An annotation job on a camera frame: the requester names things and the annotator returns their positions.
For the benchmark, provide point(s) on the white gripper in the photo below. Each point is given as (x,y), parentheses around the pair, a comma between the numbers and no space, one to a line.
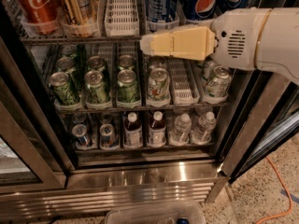
(235,41)

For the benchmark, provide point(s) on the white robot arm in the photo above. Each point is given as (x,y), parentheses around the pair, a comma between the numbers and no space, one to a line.
(266,39)

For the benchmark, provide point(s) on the middle right white-green can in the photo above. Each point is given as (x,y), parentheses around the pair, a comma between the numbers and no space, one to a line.
(208,65)

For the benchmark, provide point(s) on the white-green can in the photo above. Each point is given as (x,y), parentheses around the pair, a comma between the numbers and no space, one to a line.
(218,82)
(208,65)

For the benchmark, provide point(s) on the front right white-green can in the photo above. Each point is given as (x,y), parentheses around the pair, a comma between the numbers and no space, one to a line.
(218,82)

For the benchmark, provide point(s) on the empty middle shelf tray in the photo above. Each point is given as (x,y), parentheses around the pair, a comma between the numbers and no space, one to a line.
(183,87)

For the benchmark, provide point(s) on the back white diet can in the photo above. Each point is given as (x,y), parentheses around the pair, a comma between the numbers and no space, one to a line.
(156,62)

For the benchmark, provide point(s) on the white diet can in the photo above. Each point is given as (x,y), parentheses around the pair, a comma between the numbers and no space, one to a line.
(156,62)
(158,87)

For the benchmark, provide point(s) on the front white diet can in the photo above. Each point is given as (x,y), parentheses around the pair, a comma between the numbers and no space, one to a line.
(158,87)

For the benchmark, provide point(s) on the blue silver soda can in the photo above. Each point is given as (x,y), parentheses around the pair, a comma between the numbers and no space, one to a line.
(160,12)

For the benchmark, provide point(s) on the green can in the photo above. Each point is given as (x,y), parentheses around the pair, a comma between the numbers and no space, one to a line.
(63,88)
(99,64)
(97,90)
(76,52)
(68,65)
(128,91)
(126,62)

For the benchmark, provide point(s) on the open fridge door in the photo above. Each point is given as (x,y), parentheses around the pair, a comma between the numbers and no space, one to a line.
(272,120)

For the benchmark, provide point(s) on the gold soda can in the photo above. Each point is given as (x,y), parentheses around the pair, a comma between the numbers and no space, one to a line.
(79,18)

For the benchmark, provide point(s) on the back left green can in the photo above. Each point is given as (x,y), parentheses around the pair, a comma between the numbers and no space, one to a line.
(76,52)

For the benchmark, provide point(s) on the middle left green can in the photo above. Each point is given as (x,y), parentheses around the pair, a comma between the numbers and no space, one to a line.
(68,65)

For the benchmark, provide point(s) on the stainless steel fridge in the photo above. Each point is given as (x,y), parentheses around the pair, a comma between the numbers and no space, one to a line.
(51,177)

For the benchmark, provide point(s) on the back left silver can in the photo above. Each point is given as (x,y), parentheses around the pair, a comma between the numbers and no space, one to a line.
(80,118)

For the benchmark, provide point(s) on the front left green can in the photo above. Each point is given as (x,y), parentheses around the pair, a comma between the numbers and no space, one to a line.
(63,88)

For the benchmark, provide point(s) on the front left silver can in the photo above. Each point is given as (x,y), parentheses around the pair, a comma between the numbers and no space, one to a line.
(81,133)

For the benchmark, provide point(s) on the red coca-cola can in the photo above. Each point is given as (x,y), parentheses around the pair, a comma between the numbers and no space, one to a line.
(41,13)

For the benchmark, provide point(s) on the blue can in bin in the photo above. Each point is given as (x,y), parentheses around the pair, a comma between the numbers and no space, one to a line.
(183,220)

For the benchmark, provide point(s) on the left clear water bottle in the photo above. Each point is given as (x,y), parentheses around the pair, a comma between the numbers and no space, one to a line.
(179,135)

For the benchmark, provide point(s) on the clear water bottle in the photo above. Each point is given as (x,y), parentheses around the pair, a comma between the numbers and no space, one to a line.
(179,135)
(203,129)

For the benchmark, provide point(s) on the right clear water bottle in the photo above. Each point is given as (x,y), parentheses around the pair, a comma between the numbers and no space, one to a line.
(203,129)

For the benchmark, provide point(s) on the right brown drink bottle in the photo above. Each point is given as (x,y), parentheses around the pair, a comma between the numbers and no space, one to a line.
(156,130)

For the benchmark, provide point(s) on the brown drink bottle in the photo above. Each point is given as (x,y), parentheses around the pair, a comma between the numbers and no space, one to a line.
(156,130)
(133,131)

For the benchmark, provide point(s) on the left brown drink bottle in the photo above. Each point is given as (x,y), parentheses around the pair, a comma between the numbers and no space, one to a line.
(133,131)

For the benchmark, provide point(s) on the clear plastic bin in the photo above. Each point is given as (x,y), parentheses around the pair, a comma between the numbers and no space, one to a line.
(158,213)

